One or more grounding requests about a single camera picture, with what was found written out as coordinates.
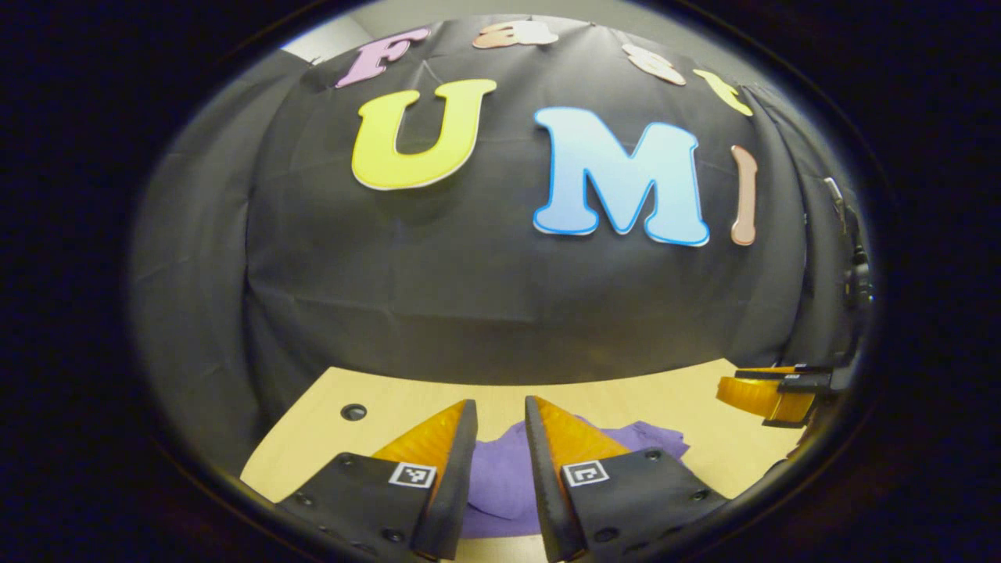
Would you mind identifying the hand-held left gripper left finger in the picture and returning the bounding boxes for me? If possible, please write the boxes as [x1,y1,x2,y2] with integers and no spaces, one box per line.
[278,399,480,563]

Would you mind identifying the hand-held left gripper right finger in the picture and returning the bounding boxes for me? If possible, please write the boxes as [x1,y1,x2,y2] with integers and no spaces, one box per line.
[523,395,729,563]

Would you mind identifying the purple knit cardigan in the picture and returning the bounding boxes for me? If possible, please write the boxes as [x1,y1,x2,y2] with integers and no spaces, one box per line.
[461,420,691,541]

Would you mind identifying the black backdrop cloth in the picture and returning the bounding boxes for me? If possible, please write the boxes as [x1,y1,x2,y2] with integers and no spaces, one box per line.
[129,16,866,478]

